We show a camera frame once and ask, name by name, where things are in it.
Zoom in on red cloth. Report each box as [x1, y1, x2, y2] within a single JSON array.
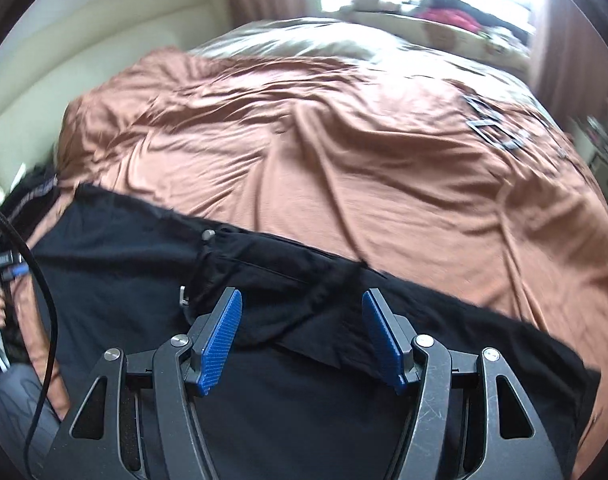
[[419, 7, 480, 31]]

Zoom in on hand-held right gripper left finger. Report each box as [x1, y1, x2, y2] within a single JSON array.
[[39, 287, 245, 480]]

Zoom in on pile of dark clothes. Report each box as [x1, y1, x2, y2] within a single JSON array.
[[0, 167, 60, 226]]

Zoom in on cream padded headboard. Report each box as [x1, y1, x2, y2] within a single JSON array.
[[0, 0, 230, 201]]

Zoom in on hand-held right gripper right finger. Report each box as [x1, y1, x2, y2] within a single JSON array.
[[361, 287, 567, 480]]

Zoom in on white nightstand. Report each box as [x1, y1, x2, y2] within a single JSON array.
[[586, 145, 608, 196]]

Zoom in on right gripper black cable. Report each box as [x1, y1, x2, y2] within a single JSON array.
[[0, 204, 60, 480]]

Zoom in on person's left leg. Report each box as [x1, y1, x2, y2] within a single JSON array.
[[0, 362, 70, 480]]

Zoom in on brown blanket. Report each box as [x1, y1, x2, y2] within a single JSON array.
[[29, 50, 608, 480]]

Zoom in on black pants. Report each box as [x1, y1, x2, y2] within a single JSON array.
[[26, 182, 602, 480]]

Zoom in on bear printed cushion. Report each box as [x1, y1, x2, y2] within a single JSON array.
[[384, 10, 532, 71]]

